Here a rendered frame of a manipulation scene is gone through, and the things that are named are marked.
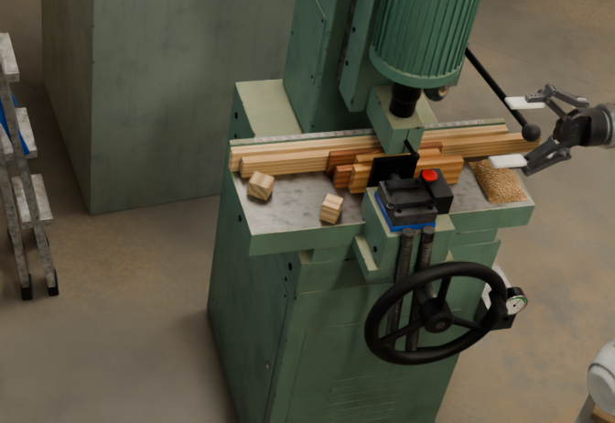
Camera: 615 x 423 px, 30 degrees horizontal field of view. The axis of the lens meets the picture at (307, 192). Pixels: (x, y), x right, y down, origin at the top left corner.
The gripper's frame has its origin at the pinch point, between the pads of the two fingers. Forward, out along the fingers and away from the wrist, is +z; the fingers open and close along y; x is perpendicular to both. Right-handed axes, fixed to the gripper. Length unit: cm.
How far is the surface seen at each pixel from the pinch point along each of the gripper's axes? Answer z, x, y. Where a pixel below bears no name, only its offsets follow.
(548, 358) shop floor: -56, -33, -107
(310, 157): 31.7, -16.2, -15.2
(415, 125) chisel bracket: 12.5, -12.0, -5.8
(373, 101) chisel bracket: 17.6, -22.4, -6.8
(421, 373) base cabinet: 0, -6, -73
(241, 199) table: 47, -11, -20
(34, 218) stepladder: 81, -74, -74
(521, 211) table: -9.9, -1.5, -21.7
